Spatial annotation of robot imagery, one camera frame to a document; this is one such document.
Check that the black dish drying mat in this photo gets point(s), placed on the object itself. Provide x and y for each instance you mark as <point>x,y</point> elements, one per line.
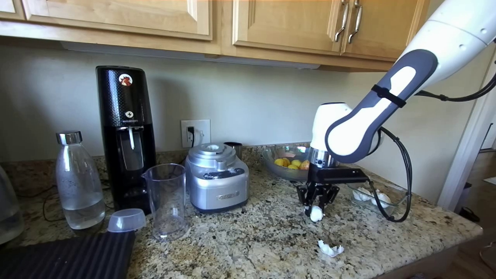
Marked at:
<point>101,256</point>

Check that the wooden upper cabinets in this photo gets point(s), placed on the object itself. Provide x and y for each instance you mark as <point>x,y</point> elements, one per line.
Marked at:
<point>349,35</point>

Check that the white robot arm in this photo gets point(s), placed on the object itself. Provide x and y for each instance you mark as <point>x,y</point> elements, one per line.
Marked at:
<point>453,35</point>

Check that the white garlic bulb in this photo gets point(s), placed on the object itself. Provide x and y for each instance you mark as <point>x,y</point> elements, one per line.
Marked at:
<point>362,196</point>
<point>382,199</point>
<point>315,213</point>

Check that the translucent plastic lid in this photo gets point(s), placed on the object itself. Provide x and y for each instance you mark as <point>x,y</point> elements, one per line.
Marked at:
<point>126,221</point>

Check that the silver food processor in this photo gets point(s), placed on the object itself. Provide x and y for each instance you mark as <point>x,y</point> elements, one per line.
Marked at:
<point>218,179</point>

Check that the white wall outlet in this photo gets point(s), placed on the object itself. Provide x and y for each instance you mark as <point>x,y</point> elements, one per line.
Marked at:
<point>194,132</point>

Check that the orange fruits in bowl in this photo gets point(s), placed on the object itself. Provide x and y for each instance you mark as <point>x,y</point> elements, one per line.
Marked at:
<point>292,165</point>

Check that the glass fruit bowl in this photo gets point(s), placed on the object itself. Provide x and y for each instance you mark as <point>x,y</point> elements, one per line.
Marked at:
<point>287,151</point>

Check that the black soda maker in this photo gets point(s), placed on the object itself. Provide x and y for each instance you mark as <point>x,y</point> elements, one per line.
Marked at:
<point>128,134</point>

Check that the clear plastic measuring cup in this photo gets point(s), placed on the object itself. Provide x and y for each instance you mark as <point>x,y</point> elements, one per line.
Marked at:
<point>166,200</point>

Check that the clear water bottle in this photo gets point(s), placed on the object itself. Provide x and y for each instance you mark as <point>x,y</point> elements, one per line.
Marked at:
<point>78,183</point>

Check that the clear glass container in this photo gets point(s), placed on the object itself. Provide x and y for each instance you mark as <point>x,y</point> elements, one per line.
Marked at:
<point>401,199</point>

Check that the white garlic peel scrap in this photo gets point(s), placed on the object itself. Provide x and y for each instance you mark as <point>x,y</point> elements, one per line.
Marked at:
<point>331,252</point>

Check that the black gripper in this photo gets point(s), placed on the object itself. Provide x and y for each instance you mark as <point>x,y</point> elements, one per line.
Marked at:
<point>326,177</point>

